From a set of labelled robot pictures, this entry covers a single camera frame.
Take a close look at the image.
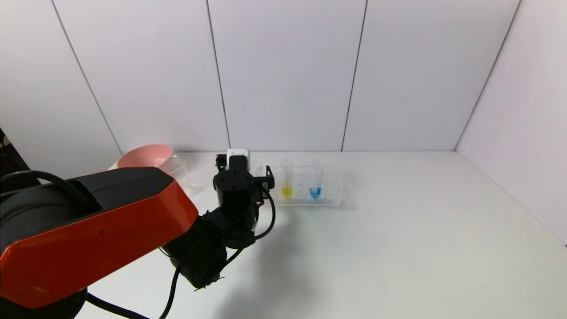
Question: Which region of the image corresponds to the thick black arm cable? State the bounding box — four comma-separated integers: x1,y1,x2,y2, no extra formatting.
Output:
85,265,181,319

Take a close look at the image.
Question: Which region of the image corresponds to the test tube with blue pigment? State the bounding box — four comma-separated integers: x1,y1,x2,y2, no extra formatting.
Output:
309,160,323,199

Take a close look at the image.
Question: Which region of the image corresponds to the clear acrylic tube rack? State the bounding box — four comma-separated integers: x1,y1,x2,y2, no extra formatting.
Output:
254,164,343,207

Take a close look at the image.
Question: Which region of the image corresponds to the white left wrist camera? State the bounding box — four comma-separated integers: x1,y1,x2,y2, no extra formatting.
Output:
226,148,251,171

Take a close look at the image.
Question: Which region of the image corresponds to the test tube with yellow pigment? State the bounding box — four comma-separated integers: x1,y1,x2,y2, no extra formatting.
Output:
280,160,294,199

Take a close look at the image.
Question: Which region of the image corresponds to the pink plastic bowl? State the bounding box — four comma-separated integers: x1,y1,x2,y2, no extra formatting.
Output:
109,144,174,171

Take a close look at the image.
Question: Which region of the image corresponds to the clear glass beaker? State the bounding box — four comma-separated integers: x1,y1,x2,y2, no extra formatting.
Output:
170,154,196,196

